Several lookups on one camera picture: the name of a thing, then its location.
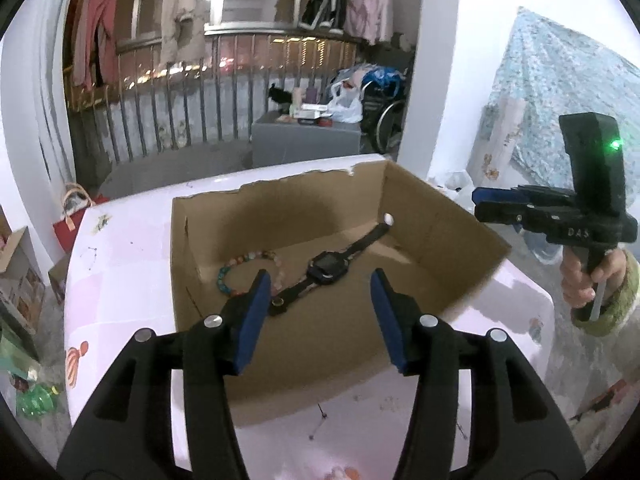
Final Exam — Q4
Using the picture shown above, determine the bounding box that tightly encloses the grey cabinet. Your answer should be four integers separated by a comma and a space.
250, 110, 363, 168

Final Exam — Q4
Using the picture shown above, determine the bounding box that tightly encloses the green plastic bottle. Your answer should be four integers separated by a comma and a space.
15, 385, 63, 418

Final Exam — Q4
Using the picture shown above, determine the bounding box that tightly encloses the white plastic bag with handles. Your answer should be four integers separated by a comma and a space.
327, 82, 363, 123

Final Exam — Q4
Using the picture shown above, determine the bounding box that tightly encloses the wheelchair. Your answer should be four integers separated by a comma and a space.
360, 80, 408, 156

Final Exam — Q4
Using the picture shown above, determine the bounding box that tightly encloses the hanging pink jacket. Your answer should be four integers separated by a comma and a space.
72, 0, 118, 91

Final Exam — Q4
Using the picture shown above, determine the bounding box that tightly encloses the white sheer curtain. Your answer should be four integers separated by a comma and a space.
30, 35, 76, 186

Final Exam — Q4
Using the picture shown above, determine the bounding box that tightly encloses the hanging light pink garment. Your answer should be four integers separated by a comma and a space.
345, 0, 396, 46

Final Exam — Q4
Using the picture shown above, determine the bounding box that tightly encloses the black smartwatch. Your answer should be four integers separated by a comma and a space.
267, 222, 393, 317

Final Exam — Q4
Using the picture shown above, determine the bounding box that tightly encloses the crumpled white plastic bag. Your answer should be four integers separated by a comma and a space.
440, 170, 476, 196

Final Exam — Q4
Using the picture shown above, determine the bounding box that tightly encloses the red gift bag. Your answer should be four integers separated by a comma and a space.
52, 182, 108, 248

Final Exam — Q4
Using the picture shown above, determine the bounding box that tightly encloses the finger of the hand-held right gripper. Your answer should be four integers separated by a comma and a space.
471, 185, 536, 208
474, 201, 526, 233

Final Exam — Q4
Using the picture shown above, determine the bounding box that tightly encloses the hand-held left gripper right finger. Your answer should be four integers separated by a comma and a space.
370, 267, 586, 480

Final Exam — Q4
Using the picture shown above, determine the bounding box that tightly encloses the person's right hand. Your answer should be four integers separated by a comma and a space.
560, 247, 628, 311

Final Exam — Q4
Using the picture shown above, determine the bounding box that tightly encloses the person's right forearm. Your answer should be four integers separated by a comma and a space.
570, 250, 640, 341

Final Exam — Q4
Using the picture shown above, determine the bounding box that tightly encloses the colourful bead bracelet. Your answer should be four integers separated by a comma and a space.
216, 250, 293, 298

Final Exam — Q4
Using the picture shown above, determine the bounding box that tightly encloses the hanging beige coat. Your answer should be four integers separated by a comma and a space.
157, 0, 208, 68

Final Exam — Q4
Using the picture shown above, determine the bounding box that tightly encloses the blue bag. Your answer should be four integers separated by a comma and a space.
362, 67, 401, 96

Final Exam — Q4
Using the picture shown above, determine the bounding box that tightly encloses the printed cardboard box with flaps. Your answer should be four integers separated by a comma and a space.
0, 227, 48, 336

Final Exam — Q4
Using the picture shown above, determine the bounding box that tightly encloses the flat white box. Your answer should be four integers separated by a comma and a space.
292, 103, 328, 121

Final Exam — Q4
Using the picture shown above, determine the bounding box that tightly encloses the blue patterned hanging cloth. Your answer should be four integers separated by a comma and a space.
467, 7, 640, 201

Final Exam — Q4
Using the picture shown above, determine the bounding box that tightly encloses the metal balcony railing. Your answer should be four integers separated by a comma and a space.
65, 30, 361, 166

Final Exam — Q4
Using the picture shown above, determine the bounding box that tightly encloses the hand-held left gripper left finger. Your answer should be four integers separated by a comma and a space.
56, 269, 273, 480

